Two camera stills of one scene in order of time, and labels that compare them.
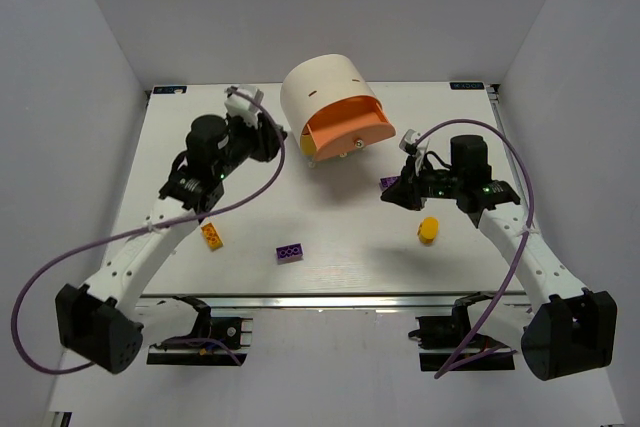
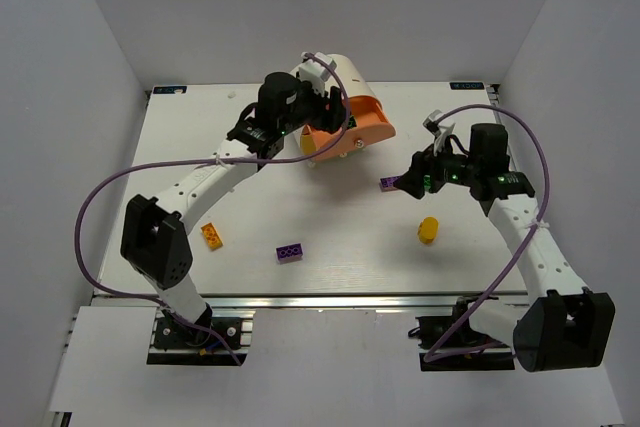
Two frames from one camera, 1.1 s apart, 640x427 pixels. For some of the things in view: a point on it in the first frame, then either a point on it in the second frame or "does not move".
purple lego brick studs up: (387, 181) does not move
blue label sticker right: (466, 85) does not move
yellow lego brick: (211, 236) does not move
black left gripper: (265, 138) to (329, 110)
